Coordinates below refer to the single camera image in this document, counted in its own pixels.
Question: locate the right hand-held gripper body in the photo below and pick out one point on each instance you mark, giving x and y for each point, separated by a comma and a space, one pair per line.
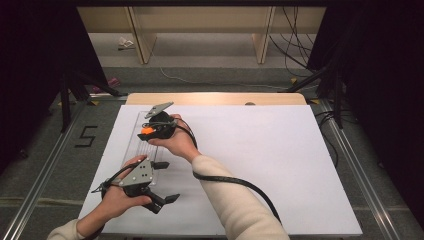
163, 126

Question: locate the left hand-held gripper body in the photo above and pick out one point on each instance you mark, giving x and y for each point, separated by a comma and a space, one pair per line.
140, 176

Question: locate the orange ball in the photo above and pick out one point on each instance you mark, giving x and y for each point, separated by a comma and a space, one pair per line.
147, 131

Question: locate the clear plastic tray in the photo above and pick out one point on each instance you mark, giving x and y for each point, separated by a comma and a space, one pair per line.
140, 151

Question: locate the person's right hand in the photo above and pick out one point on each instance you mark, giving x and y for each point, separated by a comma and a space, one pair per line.
180, 143

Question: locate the person's left hand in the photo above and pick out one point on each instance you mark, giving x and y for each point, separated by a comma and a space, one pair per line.
116, 205

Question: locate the pink small object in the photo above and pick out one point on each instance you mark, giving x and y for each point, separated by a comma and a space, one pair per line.
114, 81

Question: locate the black metal stand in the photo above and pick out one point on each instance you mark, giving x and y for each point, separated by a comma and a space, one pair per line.
71, 90
328, 86

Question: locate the white crumpled paper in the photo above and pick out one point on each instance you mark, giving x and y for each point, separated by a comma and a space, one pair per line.
125, 43

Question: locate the white table mat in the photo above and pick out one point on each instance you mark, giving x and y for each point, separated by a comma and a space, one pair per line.
266, 150

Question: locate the light wooden desk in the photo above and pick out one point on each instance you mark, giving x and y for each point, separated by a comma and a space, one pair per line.
200, 18

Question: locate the black curtain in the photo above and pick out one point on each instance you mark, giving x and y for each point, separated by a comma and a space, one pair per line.
386, 83
33, 66

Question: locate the silver metal floor rail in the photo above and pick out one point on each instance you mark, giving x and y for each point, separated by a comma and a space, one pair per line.
43, 173
361, 173

